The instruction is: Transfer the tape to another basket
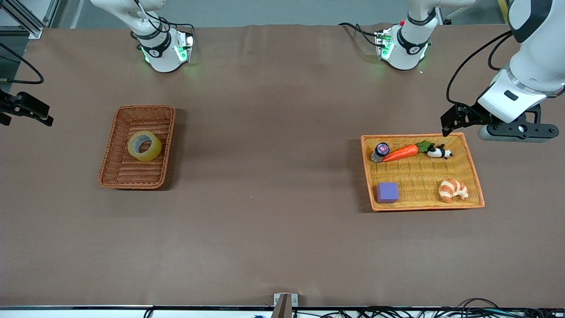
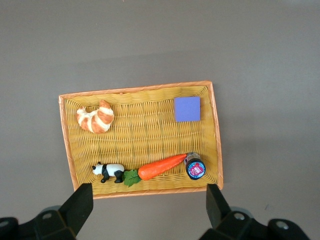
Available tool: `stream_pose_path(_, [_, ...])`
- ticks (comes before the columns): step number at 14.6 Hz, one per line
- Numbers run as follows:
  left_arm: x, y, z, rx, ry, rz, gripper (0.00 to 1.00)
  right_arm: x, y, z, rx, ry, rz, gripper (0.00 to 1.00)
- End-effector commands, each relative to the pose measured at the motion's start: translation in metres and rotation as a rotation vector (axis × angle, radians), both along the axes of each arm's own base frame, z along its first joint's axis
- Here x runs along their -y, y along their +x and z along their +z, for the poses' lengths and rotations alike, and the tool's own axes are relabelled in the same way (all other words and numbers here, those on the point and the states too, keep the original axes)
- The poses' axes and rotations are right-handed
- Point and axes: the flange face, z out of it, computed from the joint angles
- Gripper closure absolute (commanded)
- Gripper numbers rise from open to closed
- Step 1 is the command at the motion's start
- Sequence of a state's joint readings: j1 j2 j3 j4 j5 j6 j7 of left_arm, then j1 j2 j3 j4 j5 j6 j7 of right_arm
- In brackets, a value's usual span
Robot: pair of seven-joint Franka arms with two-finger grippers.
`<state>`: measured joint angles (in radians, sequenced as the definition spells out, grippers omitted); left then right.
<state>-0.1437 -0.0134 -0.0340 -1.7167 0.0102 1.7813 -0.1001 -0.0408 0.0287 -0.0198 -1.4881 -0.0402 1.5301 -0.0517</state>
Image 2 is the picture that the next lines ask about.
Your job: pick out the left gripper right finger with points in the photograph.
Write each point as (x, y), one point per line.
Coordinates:
(225, 222)

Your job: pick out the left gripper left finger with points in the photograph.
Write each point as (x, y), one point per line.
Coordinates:
(75, 210)

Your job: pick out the orange yellow wicker basket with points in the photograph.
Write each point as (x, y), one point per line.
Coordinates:
(145, 135)

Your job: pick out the black white panda figure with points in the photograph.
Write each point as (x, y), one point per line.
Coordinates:
(112, 170)

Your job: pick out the small jar with blue lid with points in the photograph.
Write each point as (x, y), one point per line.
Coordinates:
(196, 168)

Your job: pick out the orange toy carrot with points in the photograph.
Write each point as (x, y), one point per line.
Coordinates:
(160, 167)

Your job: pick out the toy croissant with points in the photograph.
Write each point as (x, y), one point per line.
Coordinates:
(96, 120)

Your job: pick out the purple foam cube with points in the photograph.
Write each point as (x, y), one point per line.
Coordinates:
(187, 109)

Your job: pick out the brown table cover sheet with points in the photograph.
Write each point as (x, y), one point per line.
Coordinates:
(150, 45)

